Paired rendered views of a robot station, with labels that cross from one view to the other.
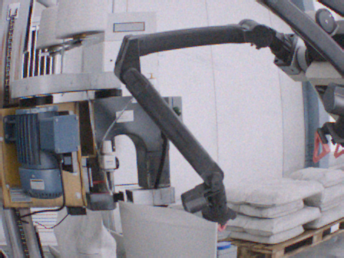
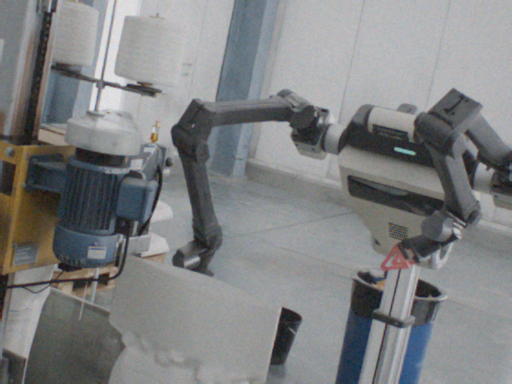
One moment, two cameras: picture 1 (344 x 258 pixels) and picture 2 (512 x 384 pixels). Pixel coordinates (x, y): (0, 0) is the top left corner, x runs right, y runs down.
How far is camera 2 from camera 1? 1.33 m
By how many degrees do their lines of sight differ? 32
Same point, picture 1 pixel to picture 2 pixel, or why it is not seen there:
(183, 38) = (243, 114)
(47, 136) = (133, 204)
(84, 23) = (170, 77)
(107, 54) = not seen: outside the picture
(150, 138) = not seen: hidden behind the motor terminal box
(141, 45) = (215, 118)
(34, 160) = (99, 224)
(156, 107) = (200, 175)
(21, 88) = (105, 143)
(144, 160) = not seen: hidden behind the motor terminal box
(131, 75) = (202, 148)
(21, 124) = (92, 183)
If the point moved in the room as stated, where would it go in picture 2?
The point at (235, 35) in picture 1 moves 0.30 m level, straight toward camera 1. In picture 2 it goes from (282, 113) to (338, 133)
